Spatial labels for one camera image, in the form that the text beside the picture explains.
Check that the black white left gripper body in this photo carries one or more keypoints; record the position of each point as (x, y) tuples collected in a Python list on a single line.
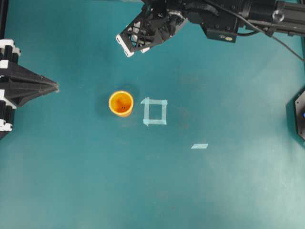
[(8, 53)]

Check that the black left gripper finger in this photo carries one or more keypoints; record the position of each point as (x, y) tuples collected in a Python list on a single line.
[(21, 74), (20, 96)]

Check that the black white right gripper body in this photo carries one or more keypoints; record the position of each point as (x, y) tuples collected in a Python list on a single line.
[(159, 22)]

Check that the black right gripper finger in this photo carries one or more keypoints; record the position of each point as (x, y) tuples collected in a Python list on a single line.
[(144, 42), (125, 38)]

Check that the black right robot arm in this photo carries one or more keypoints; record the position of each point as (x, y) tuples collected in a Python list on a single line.
[(223, 20)]

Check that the light blue tape square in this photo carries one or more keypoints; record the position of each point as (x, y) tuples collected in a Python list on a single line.
[(155, 111)]

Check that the yellow orange plastic cup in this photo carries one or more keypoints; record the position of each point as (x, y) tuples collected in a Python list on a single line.
[(121, 103)]

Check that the small light blue tape strip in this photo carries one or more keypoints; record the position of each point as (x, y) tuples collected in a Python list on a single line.
[(199, 146)]

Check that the black left frame post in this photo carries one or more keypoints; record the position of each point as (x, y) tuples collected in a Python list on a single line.
[(4, 4)]

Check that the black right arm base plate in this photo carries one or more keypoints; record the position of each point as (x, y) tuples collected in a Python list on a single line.
[(295, 116)]

